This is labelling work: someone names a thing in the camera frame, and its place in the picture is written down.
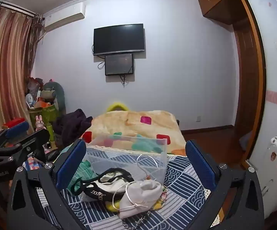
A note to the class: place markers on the clear plastic storage box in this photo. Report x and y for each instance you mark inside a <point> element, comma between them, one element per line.
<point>126,158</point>

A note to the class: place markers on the grey plush toy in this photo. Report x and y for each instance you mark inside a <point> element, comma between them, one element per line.
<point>57,93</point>

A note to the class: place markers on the white wall socket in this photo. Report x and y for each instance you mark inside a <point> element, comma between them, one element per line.
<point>198,119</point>

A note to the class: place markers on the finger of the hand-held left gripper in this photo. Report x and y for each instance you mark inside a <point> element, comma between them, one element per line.
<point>28,141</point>
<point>16,128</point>

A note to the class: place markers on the dark purple cloth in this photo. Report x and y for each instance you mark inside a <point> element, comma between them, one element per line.
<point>71,127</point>

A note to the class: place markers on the yellow sock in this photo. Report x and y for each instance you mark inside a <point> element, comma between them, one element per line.
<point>111,206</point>

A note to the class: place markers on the wooden wardrobe with white doors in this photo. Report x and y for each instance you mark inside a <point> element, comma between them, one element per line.
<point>272,81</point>

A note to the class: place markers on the red plastic bag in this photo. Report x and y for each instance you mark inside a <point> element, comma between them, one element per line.
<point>35,85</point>

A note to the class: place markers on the small black wall monitor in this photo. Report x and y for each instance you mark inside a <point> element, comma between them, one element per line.
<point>118,64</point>

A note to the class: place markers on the red book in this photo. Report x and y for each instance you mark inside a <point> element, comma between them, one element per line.
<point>12,122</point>

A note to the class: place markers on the white air conditioner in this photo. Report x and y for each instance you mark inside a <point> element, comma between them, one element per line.
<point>64,18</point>

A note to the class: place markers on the black wall television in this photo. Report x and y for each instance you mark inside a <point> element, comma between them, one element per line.
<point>118,39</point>

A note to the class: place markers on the black patterned garment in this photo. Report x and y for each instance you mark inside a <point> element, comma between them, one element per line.
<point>109,184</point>

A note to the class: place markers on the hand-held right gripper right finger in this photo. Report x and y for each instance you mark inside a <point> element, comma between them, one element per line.
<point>200,165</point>

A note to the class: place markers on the plush blanket with coloured squares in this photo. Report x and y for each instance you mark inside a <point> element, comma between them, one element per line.
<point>133,127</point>

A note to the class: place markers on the checked cloth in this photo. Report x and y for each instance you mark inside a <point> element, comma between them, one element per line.
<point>34,164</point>

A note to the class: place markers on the striped brown curtain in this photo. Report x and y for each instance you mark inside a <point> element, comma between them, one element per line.
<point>6,71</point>

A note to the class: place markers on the green knit cloth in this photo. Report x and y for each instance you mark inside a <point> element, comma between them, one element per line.
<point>84,172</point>

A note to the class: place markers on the pink rabbit toy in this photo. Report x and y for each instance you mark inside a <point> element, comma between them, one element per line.
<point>39,123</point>

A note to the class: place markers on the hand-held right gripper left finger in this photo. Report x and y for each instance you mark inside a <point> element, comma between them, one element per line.
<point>71,165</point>

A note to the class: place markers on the green storage box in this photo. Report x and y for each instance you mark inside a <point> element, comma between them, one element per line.
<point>46,115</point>

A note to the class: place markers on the blue and white patterned bedsheet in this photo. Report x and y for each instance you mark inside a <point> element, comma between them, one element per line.
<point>176,196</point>

